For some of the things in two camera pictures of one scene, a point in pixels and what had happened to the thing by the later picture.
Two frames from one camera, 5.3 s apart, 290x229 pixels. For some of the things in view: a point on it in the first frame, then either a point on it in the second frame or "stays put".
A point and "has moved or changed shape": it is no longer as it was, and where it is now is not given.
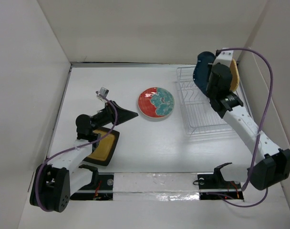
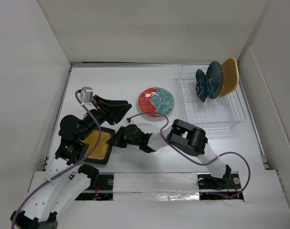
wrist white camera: (102, 93) → (86, 94)
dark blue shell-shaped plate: (202, 69) has moved or changed shape
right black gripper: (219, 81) → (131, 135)
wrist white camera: (224, 57) → (129, 120)
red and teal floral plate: (156, 102) stays put
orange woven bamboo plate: (235, 74) stays put
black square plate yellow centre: (102, 156) stays put
